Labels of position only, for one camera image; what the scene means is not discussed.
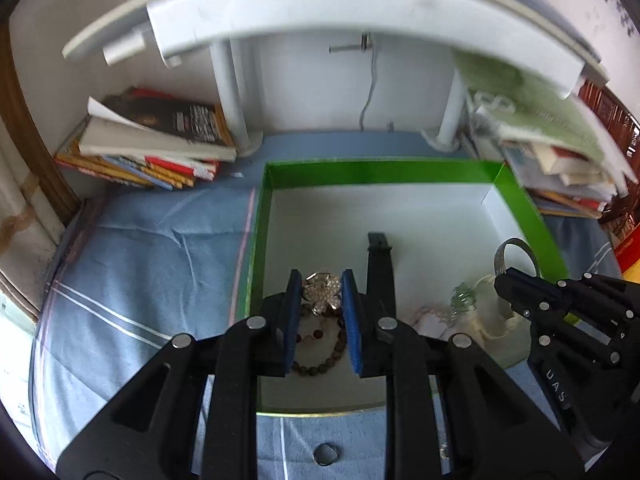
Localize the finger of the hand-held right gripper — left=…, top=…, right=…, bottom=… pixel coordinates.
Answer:
left=494, top=267, right=640, bottom=328
left=522, top=310, right=632, bottom=368

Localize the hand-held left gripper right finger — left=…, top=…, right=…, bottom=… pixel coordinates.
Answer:
left=341, top=269, right=586, bottom=480

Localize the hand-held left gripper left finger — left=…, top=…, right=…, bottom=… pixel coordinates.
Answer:
left=55, top=269, right=303, bottom=480

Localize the rhinestone flower brooch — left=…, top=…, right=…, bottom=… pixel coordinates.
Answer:
left=301, top=271, right=345, bottom=317

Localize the silver metal bangle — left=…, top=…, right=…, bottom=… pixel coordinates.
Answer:
left=492, top=237, right=541, bottom=278

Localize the brown bead bracelet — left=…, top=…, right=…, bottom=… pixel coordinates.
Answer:
left=291, top=310, right=351, bottom=378

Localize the green cardboard box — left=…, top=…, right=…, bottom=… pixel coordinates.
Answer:
left=232, top=159, right=571, bottom=417

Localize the red and yellow box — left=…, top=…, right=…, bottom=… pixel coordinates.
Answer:
left=614, top=232, right=640, bottom=278

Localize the large pile of books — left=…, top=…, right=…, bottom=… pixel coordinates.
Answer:
left=452, top=52, right=640, bottom=220

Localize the blue striped cloth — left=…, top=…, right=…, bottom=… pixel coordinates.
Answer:
left=30, top=132, right=623, bottom=480

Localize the carved wooden headboard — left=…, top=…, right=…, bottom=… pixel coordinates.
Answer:
left=577, top=80, right=640, bottom=241

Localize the small stack of books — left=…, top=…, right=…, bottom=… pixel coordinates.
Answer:
left=54, top=86, right=238, bottom=191

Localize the beige curtain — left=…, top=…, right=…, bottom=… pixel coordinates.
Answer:
left=0, top=160, right=68, bottom=323

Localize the white desk shelf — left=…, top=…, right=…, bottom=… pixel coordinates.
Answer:
left=61, top=0, right=612, bottom=153

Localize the black ring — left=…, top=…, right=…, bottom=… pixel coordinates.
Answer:
left=314, top=441, right=340, bottom=466

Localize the wall photo collage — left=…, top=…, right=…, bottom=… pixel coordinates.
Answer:
left=587, top=0, right=638, bottom=41

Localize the brown wooden window frame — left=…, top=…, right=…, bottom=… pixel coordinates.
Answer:
left=0, top=25, right=83, bottom=231

